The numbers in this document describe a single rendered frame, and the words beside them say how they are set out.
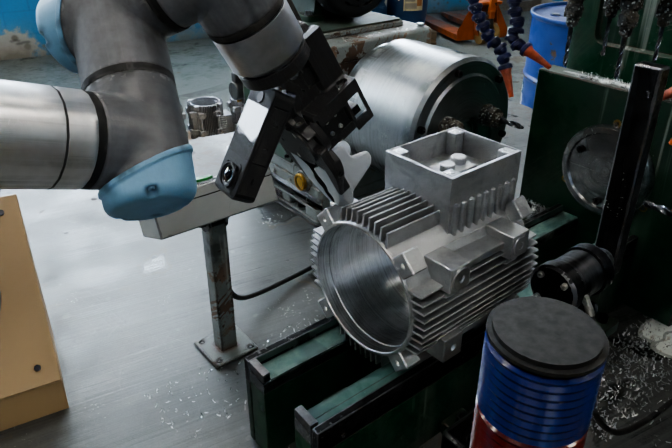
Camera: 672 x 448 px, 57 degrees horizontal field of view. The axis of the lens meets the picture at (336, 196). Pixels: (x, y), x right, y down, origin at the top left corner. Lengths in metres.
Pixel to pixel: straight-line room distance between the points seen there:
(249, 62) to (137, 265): 0.69
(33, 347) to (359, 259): 0.43
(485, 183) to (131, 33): 0.40
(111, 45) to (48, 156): 0.12
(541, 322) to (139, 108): 0.32
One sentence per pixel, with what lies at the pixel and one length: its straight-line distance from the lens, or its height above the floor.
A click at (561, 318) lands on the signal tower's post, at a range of 0.35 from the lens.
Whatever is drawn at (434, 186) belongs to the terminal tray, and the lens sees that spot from 0.67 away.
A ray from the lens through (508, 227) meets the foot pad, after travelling 0.72.
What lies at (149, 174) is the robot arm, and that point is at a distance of 0.48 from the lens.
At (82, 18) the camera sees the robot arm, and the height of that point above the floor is 1.32.
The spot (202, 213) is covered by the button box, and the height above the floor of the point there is 1.05.
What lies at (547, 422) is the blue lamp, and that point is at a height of 1.18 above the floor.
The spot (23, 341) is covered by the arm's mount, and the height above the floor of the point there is 0.90.
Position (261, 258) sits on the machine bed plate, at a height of 0.80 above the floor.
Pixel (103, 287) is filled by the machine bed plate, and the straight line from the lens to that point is 1.14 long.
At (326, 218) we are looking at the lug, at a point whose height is 1.08.
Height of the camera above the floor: 1.42
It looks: 27 degrees down
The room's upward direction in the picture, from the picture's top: straight up
